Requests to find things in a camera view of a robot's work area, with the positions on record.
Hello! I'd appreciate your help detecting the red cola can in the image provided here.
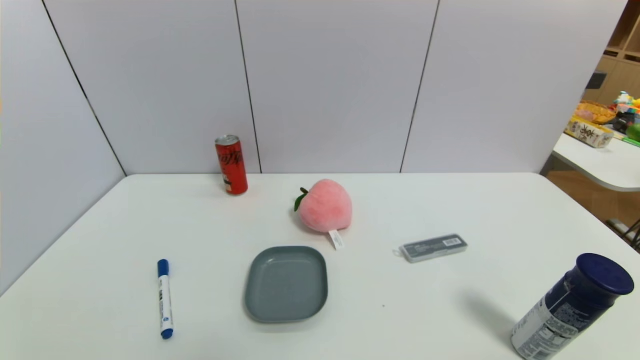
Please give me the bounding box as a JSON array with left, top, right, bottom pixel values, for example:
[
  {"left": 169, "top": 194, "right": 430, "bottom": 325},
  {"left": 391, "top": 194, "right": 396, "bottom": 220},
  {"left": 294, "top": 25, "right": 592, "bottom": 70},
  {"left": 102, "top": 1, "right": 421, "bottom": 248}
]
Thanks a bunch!
[{"left": 215, "top": 134, "right": 249, "bottom": 196}]

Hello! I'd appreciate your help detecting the grey square dish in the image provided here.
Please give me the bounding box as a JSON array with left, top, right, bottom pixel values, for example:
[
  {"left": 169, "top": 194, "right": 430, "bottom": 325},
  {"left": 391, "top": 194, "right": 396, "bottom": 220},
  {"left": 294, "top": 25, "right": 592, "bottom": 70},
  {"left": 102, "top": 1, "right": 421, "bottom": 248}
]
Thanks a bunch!
[{"left": 244, "top": 246, "right": 329, "bottom": 324}]

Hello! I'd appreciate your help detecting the pink plush peach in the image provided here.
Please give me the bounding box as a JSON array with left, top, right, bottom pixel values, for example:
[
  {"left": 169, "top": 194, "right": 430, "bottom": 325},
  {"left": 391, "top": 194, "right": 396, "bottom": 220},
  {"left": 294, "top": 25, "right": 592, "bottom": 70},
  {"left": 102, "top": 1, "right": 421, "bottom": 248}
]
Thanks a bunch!
[{"left": 294, "top": 179, "right": 353, "bottom": 250}]

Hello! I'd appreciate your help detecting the grey plastic case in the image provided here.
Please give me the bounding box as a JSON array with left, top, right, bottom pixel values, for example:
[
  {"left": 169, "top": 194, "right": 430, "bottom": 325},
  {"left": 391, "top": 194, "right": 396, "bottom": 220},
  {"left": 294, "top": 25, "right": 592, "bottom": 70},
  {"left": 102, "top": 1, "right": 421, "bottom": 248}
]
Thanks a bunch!
[{"left": 393, "top": 234, "right": 469, "bottom": 264}]

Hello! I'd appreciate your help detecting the blue white marker pen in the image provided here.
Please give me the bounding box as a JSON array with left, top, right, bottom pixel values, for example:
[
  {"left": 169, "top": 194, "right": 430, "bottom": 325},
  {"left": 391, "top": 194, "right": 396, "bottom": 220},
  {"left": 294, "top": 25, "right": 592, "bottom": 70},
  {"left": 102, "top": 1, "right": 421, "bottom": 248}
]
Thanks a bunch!
[{"left": 157, "top": 259, "right": 175, "bottom": 340}]

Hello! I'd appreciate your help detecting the patterned cardboard box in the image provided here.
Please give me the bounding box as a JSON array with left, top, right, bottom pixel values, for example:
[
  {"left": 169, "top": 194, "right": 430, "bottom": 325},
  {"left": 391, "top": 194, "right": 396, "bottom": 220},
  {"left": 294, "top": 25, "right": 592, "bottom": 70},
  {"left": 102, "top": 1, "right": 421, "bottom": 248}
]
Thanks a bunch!
[{"left": 564, "top": 116, "right": 615, "bottom": 149}]

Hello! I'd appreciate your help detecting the dark blue canister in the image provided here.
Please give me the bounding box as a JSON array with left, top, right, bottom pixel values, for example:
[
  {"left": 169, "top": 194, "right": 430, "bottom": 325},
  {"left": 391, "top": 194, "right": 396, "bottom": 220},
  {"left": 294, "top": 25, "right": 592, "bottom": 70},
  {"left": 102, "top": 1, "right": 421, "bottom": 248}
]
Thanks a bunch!
[{"left": 511, "top": 253, "right": 636, "bottom": 360}]

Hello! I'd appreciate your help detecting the white side table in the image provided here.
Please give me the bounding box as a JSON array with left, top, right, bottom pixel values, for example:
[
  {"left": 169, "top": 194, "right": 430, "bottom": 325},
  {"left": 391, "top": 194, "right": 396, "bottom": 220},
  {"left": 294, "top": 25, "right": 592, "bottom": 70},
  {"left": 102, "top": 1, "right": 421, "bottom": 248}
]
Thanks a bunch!
[{"left": 541, "top": 132, "right": 640, "bottom": 193}]

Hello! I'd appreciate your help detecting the woven orange basket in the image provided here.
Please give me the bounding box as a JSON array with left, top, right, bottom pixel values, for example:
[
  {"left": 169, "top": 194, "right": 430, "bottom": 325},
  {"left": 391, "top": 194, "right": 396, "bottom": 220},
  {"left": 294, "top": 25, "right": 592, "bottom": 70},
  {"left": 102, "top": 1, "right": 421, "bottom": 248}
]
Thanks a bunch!
[{"left": 575, "top": 101, "right": 617, "bottom": 125}]

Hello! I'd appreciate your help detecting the black chair leg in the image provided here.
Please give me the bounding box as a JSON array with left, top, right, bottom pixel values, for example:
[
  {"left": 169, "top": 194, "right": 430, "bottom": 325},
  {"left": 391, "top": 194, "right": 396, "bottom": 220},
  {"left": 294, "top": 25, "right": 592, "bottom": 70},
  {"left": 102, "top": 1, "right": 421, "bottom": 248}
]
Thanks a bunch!
[{"left": 606, "top": 217, "right": 640, "bottom": 251}]

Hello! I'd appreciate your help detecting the colourful toy pile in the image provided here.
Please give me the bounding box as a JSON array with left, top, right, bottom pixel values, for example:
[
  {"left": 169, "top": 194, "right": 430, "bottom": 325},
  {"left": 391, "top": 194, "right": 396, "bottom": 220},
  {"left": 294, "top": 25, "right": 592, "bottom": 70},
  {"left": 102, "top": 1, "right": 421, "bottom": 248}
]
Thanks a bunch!
[{"left": 605, "top": 91, "right": 640, "bottom": 143}]

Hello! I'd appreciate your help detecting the wooden shelf unit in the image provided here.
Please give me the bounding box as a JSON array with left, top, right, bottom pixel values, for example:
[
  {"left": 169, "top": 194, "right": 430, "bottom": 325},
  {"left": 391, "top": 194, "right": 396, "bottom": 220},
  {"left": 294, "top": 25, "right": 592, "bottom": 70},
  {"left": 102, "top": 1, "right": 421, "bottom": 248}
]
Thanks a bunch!
[{"left": 582, "top": 0, "right": 640, "bottom": 106}]

